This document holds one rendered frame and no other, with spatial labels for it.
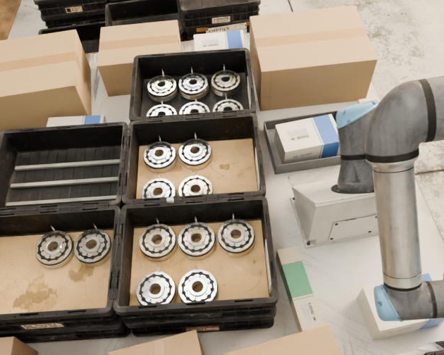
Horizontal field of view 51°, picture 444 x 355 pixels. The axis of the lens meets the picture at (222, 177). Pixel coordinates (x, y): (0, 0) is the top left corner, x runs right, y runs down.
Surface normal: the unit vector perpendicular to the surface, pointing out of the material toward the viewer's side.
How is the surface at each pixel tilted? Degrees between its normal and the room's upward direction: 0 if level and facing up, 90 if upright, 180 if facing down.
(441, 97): 23
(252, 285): 0
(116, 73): 90
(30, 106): 90
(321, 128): 0
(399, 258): 56
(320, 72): 90
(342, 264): 0
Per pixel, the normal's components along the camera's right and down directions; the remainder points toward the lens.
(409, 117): -0.37, 0.21
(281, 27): -0.05, -0.55
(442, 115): -0.14, 0.31
